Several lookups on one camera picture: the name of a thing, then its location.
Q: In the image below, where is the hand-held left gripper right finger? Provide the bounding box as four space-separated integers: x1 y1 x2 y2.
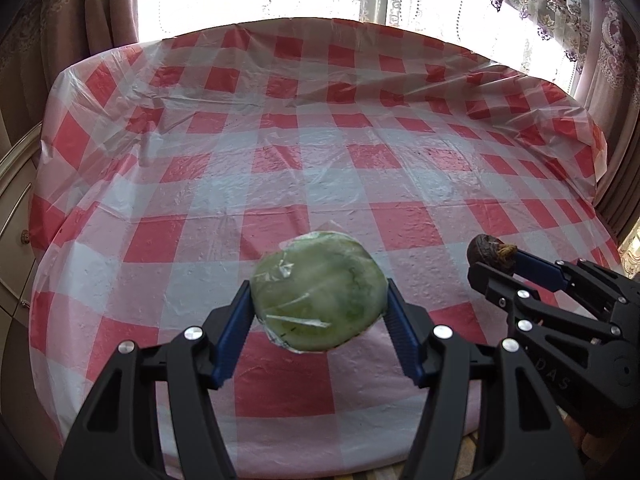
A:
384 277 587 480

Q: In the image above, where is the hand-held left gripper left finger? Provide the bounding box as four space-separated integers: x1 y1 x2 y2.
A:
54 280 256 480

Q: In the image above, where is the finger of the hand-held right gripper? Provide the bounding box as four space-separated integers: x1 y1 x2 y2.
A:
467 261 626 396
514 250 640 311

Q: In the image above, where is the dark brown water chestnut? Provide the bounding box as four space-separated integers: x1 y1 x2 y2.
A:
467 233 518 276

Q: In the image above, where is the plastic-wrapped green melon half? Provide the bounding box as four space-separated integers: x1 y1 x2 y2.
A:
249 230 390 353

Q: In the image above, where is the brown patterned curtain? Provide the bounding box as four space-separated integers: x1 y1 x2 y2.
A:
0 0 168 133
572 0 640 281

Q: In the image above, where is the red white checked plastic tablecloth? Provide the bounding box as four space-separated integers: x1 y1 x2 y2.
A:
27 17 623 466

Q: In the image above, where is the beige cabinet with drawers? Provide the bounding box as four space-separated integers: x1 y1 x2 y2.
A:
0 120 47 463

